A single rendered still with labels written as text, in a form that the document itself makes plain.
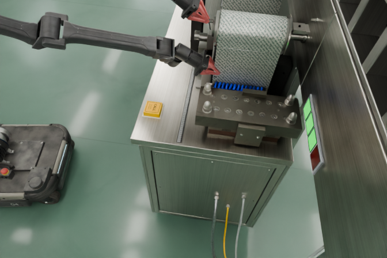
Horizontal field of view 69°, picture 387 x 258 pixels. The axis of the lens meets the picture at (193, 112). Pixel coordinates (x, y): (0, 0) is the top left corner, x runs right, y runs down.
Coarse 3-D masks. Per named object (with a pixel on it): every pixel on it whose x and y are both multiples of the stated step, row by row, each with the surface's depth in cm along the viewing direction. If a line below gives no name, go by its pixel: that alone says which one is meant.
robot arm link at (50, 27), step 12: (0, 24) 85; (12, 24) 87; (24, 24) 90; (36, 24) 92; (48, 24) 88; (12, 36) 90; (24, 36) 90; (36, 36) 92; (48, 36) 88; (36, 48) 96
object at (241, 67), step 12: (228, 48) 104; (216, 60) 110; (228, 60) 109; (240, 60) 108; (252, 60) 107; (264, 60) 106; (276, 60) 106; (228, 72) 113; (240, 72) 112; (252, 72) 112; (264, 72) 111; (240, 84) 118; (252, 84) 117; (264, 84) 116
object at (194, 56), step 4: (192, 52) 108; (196, 52) 109; (204, 52) 111; (192, 56) 108; (196, 56) 108; (200, 56) 109; (204, 56) 110; (188, 60) 108; (192, 60) 108; (196, 60) 108; (200, 60) 109; (192, 64) 109; (196, 64) 109; (200, 64) 108; (196, 68) 111; (200, 68) 107; (196, 72) 109
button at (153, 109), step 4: (148, 104) 123; (152, 104) 123; (156, 104) 123; (160, 104) 123; (148, 108) 121; (152, 108) 121; (156, 108) 121; (160, 108) 122; (144, 112) 120; (148, 112) 120; (152, 112) 120; (156, 112) 120; (160, 112) 122; (152, 116) 121; (156, 116) 121
